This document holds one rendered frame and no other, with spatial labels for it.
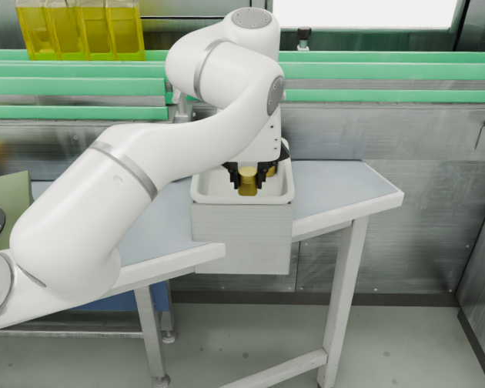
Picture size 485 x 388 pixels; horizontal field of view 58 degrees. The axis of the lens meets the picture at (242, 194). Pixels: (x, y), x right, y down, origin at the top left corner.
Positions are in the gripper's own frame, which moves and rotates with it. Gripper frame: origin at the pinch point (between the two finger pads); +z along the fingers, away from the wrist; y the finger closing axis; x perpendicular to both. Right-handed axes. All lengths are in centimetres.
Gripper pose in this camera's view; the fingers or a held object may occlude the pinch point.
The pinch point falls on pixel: (247, 175)
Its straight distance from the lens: 75.4
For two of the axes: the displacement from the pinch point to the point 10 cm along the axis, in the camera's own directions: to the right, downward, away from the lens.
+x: 0.1, 7.7, -6.4
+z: 0.0, 6.4, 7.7
